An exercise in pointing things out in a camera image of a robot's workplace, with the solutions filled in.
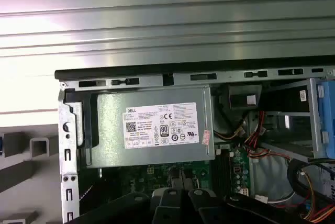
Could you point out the green motherboard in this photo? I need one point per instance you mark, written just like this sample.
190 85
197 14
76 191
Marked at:
157 177

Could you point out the silver optical drive cage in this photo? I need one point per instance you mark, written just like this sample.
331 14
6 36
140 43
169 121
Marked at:
312 119

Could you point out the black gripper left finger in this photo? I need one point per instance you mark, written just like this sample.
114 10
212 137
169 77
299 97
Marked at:
167 208

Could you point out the blue drive bay bracket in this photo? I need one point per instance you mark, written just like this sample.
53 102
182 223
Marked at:
328 109

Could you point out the grey Dell power supply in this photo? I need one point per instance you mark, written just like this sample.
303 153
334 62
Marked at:
110 129

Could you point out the grey parts rack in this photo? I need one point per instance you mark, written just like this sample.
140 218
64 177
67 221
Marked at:
15 177

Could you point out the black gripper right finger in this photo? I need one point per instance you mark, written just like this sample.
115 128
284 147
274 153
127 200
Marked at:
201 208

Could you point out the black RAM slot bank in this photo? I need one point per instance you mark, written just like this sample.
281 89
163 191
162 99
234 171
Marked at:
221 171

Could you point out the black open PC case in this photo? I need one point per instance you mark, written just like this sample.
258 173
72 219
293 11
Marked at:
183 65

